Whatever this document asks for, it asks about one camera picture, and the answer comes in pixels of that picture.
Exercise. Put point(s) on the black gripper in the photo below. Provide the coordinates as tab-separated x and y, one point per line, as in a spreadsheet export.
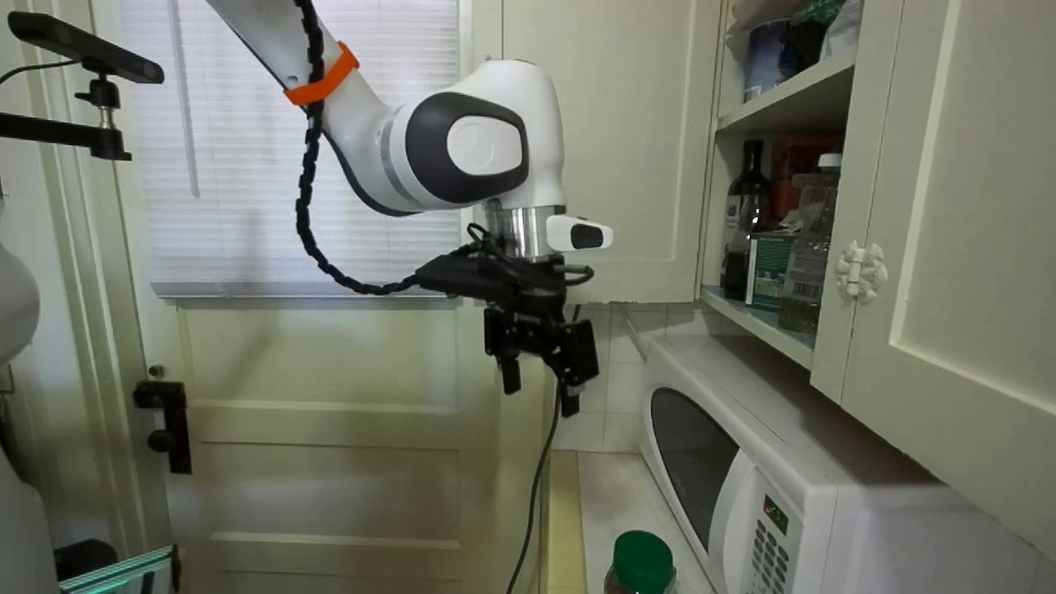
534	299

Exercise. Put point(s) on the brown spice jar green cap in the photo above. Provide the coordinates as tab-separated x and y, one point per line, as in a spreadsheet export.
643	562

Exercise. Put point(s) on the cream panelled cabinet door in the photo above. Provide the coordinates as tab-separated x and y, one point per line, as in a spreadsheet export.
640	133

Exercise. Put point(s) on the dark glass wine bottle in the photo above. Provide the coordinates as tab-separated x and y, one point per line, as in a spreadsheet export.
748	198

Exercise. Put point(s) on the clear bottle white cap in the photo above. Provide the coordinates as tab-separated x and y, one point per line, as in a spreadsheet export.
812	235

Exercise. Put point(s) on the white flower cabinet knob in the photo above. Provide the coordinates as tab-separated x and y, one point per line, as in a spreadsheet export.
860	270

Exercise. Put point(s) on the cream cabinet door with knob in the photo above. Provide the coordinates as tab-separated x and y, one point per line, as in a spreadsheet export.
967	220

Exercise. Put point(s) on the cream panelled room door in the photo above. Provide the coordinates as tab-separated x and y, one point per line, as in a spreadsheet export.
332	364

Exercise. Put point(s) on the green and white box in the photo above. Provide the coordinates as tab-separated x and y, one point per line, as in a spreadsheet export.
769	268

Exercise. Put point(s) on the white microwave oven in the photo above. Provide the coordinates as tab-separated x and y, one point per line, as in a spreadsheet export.
794	440

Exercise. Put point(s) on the red food package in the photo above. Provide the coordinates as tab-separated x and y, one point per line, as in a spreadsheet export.
794	167

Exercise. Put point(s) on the white window blind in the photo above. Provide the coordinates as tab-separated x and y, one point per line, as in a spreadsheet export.
219	220

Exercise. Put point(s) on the black door latch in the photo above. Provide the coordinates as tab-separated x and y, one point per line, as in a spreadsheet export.
178	424

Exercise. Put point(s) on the dark blue bag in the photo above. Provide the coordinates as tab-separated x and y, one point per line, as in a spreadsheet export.
780	55

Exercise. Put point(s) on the cream cabinet frame with shelves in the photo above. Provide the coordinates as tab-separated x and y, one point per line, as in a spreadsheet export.
794	100

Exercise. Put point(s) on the black camera clamp arm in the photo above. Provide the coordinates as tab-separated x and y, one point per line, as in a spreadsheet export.
68	133

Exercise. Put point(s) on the black bar camera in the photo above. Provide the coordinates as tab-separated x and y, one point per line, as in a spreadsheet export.
77	45

